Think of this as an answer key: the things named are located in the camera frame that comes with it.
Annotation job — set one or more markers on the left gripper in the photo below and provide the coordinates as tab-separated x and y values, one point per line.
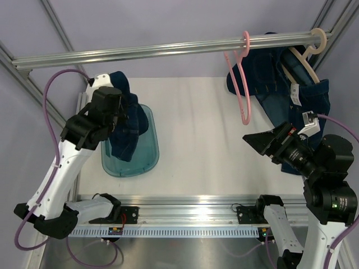
123	117

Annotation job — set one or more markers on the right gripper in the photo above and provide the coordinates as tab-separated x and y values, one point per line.
285	134

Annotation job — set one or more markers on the dark denim skirt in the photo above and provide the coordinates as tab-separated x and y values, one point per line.
125	137

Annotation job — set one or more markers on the beige wooden hanger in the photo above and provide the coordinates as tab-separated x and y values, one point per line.
311	53

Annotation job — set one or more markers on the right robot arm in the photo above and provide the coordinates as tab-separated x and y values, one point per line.
331	202

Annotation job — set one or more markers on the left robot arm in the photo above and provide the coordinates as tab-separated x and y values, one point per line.
48	210

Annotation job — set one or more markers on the teal plastic basin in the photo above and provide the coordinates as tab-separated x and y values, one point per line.
145	157

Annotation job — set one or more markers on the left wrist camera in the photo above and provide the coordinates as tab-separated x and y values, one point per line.
101	80

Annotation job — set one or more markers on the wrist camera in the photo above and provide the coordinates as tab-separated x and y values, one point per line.
311	124
101	80

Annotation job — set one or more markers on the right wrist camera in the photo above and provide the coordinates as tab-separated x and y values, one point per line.
311	124

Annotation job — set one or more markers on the left aluminium frame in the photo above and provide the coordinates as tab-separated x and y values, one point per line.
28	28

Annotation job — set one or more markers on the aluminium frame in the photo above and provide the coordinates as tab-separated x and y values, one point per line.
28	28
335	17

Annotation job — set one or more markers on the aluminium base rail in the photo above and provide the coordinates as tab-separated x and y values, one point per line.
187	211

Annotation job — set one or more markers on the aluminium hanging rail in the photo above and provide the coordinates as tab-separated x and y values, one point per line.
314	36

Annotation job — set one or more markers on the slotted cable duct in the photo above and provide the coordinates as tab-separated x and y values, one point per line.
92	231

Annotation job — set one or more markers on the right aluminium frame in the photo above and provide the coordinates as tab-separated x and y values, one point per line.
335	17

